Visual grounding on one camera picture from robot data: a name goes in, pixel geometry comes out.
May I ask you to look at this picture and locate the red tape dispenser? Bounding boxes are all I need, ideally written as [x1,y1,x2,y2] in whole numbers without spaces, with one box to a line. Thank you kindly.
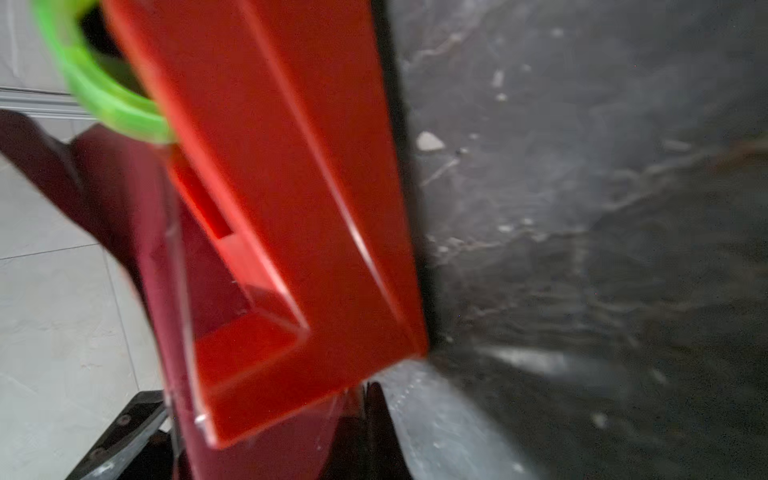
[32,1,428,448]

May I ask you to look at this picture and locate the clear tape strip pulled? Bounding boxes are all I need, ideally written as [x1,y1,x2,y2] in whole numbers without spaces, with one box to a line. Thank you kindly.
[137,145,211,448]

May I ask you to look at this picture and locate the dark red wrapping paper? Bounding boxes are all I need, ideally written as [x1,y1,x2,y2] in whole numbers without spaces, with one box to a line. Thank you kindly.
[1,110,354,479]

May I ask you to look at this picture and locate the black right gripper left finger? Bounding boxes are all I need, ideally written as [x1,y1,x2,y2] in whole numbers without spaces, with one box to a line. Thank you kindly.
[67,390,175,480]

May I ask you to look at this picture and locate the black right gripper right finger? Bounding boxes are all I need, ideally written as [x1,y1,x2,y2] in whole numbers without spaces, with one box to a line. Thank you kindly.
[335,382,413,479]

